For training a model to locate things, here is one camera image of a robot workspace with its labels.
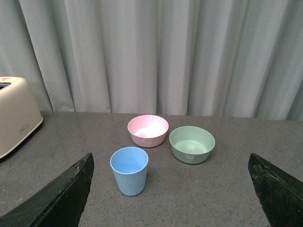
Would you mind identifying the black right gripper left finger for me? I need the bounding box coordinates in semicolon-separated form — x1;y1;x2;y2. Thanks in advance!
0;153;94;227

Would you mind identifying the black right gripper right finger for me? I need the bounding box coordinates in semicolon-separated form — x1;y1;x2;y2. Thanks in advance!
248;153;303;227

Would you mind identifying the blue plastic cup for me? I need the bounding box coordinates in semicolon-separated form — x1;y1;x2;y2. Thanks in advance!
110;147;149;196

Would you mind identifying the cream white toaster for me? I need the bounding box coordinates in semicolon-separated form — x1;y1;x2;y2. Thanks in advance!
0;77;43;158

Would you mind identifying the green plastic bowl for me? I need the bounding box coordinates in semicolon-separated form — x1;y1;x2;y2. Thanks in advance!
169;126;215;165

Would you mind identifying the pink plastic bowl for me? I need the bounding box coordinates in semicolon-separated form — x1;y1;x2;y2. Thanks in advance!
127;114;169;148

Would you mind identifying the grey curtain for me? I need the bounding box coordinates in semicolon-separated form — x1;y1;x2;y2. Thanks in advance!
0;0;303;121

